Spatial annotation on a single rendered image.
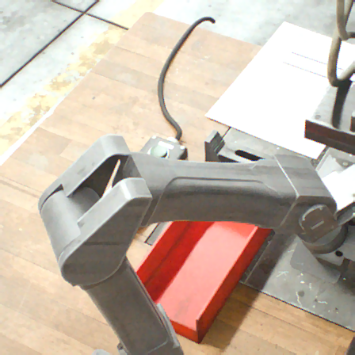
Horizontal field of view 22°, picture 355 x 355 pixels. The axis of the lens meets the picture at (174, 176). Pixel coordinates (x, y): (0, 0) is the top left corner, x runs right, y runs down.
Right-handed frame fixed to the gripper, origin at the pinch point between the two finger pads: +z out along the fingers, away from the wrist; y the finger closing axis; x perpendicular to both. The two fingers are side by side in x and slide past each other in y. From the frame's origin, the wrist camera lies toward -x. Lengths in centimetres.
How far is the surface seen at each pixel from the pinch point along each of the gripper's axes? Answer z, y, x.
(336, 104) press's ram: -5.1, 17.5, 6.4
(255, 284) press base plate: 7.6, -8.3, 9.8
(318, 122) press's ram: -7.3, 13.9, 7.2
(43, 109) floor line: 134, 22, 126
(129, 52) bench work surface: 28, 23, 54
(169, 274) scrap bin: 5.1, -12.0, 21.7
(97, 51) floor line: 151, 50, 125
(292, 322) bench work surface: 5.6, -11.3, 2.5
